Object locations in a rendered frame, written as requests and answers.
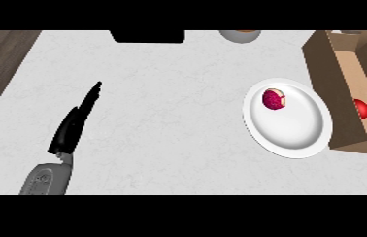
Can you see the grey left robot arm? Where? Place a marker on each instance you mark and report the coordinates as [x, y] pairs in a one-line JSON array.
[[47, 179]]

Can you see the white round plate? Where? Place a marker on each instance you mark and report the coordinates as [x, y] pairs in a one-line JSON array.
[[290, 127]]

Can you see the brown cardboard box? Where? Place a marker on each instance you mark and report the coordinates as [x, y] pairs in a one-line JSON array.
[[334, 85]]

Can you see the red tomato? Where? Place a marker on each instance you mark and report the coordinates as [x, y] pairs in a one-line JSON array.
[[361, 108]]

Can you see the dark red round fruit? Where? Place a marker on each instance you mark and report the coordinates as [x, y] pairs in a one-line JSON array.
[[272, 99]]

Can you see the black appliance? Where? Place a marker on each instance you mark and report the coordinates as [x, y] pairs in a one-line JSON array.
[[147, 36]]

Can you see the grey bowl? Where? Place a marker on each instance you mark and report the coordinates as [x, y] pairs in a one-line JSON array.
[[240, 36]]

